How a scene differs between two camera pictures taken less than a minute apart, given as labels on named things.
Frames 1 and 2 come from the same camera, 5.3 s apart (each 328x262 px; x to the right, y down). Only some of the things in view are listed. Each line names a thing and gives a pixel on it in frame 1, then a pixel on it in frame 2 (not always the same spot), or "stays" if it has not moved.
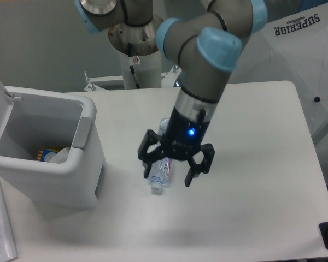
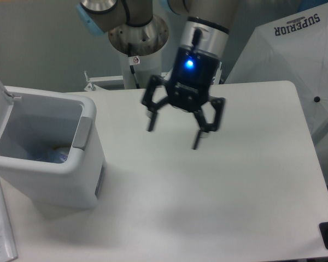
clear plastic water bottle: (162, 170) to (56, 155)
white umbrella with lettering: (301, 47) stays
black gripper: (183, 136) to (194, 73)
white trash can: (22, 121) stays
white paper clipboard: (1, 247) stays
